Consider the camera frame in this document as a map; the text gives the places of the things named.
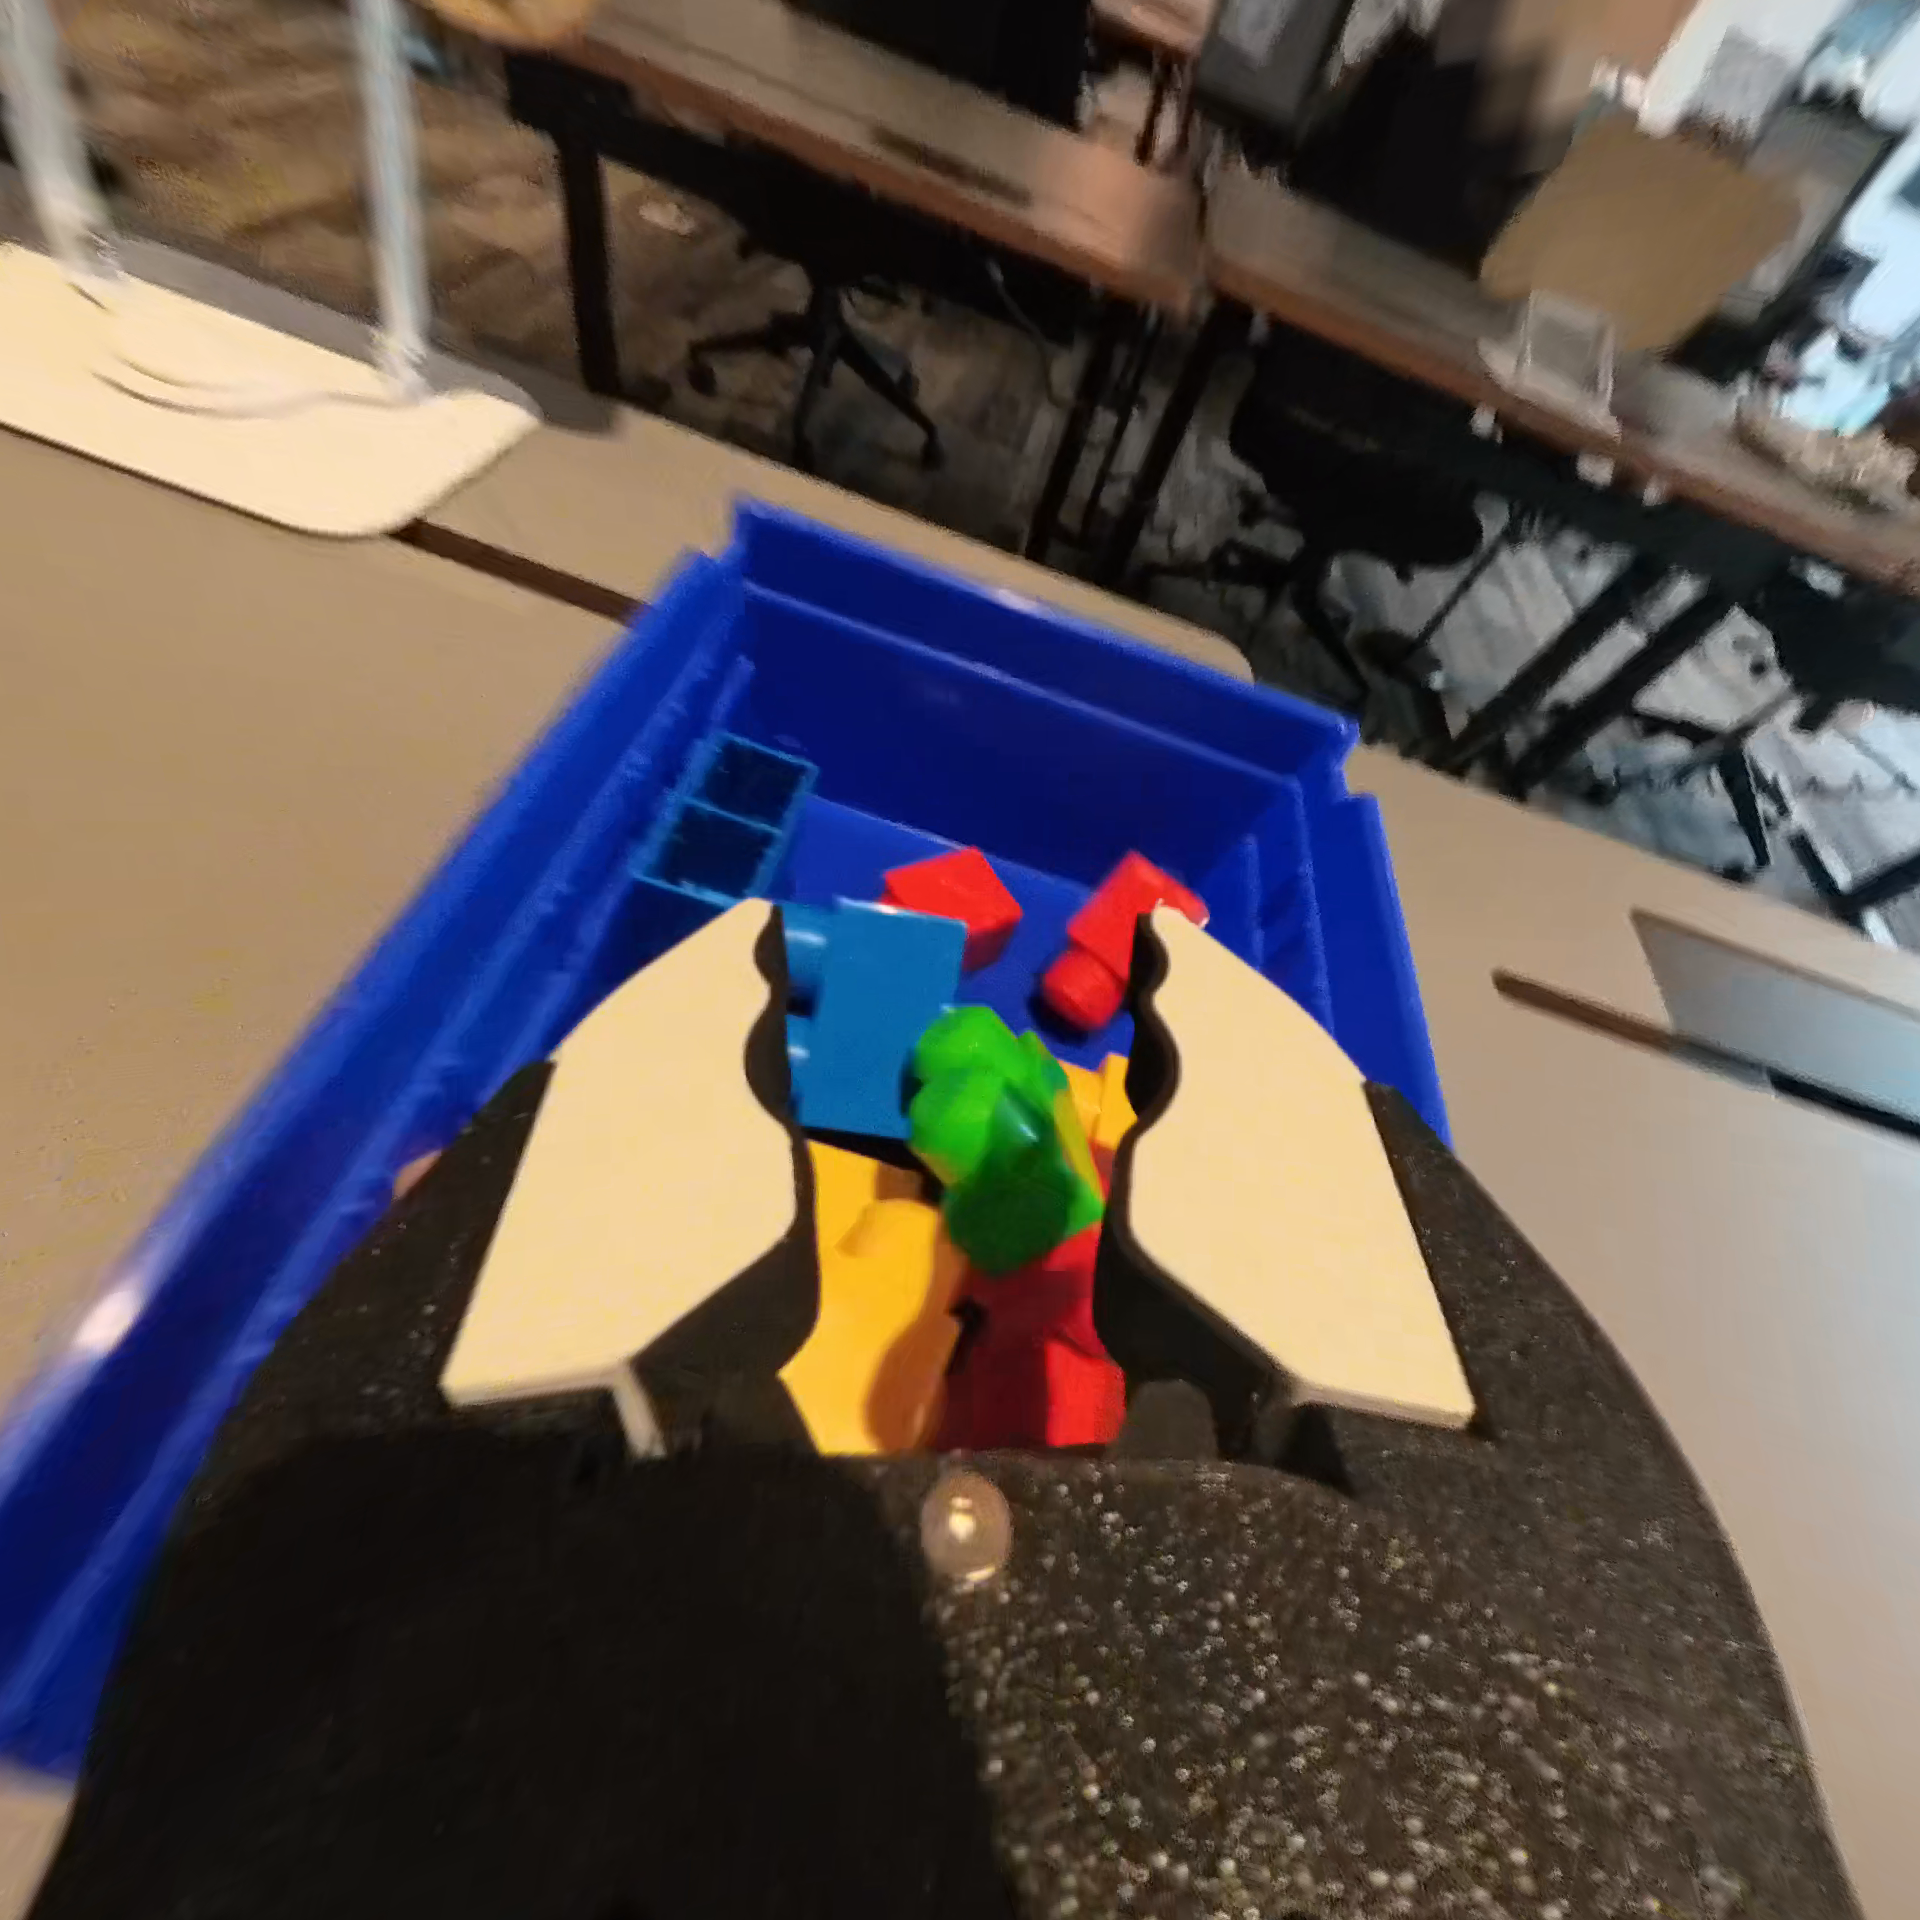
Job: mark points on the red mega block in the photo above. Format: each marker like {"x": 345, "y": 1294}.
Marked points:
{"x": 1110, "y": 929}
{"x": 962, "y": 902}
{"x": 1049, "y": 1364}

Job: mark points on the white stand base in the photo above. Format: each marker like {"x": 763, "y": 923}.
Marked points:
{"x": 272, "y": 406}

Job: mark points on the black office chair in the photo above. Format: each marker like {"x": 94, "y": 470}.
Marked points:
{"x": 826, "y": 345}
{"x": 1351, "y": 479}

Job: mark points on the tall blue mega block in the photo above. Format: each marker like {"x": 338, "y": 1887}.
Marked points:
{"x": 722, "y": 841}

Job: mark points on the blue plastic bin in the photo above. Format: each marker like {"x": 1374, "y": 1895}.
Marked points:
{"x": 962, "y": 720}

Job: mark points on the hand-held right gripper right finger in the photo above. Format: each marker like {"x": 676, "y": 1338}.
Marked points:
{"x": 1290, "y": 1200}

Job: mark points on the grey laptop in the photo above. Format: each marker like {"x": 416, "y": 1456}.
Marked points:
{"x": 1786, "y": 1004}

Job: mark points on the long wooden desk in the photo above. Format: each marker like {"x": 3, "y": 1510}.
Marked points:
{"x": 929, "y": 151}
{"x": 1649, "y": 433}

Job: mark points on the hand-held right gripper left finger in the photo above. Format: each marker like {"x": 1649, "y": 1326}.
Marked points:
{"x": 631, "y": 1184}

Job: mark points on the green mega block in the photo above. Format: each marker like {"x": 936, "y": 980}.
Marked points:
{"x": 1003, "y": 1156}

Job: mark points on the yellow mega block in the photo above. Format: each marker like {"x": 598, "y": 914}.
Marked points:
{"x": 871, "y": 1320}

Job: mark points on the brown cardboard piece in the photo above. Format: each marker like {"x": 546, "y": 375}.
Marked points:
{"x": 1643, "y": 224}

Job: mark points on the flat blue mega block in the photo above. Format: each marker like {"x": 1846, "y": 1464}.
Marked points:
{"x": 877, "y": 1020}

